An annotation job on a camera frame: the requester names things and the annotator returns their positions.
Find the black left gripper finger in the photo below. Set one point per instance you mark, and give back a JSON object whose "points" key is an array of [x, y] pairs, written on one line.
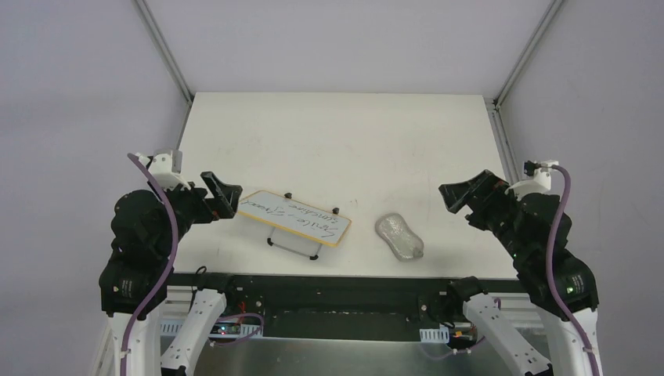
{"points": [[218, 187], [224, 207]]}

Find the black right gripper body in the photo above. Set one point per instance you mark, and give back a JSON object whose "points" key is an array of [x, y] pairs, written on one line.
{"points": [[478, 201]]}

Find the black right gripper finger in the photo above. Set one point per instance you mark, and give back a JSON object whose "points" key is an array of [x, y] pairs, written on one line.
{"points": [[458, 195], [485, 182]]}

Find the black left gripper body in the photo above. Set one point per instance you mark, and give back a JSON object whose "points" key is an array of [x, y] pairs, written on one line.
{"points": [[208, 202]]}

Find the silver mesh eraser sponge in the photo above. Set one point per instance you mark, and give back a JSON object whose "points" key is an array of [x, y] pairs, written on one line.
{"points": [[405, 245]]}

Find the yellow framed small whiteboard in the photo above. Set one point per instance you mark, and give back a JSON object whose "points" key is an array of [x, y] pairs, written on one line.
{"points": [[284, 213]]}

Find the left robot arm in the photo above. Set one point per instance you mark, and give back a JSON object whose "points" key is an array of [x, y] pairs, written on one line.
{"points": [[147, 226]]}

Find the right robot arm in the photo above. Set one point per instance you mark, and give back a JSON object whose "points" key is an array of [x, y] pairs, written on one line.
{"points": [[528, 219]]}

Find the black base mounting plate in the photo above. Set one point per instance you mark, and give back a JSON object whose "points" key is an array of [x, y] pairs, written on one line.
{"points": [[343, 308]]}

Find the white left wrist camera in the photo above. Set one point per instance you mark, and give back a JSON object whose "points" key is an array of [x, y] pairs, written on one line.
{"points": [[165, 165]]}

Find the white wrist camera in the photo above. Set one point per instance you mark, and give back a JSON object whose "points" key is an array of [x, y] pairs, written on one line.
{"points": [[538, 179], [165, 165]]}

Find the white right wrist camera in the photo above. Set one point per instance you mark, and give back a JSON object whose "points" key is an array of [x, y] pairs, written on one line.
{"points": [[538, 179]]}

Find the right aluminium frame post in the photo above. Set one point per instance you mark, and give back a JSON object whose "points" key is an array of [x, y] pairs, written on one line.
{"points": [[494, 105]]}

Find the aluminium frame post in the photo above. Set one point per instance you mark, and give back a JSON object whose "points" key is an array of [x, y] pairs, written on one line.
{"points": [[153, 29], [494, 105]]}

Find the aluminium front frame rail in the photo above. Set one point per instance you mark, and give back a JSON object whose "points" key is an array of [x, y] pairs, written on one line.
{"points": [[521, 313]]}

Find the right white slotted cable duct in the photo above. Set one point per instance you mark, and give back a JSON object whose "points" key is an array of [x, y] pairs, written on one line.
{"points": [[435, 335]]}

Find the left aluminium frame post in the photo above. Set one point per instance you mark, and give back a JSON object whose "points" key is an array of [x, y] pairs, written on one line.
{"points": [[153, 29]]}

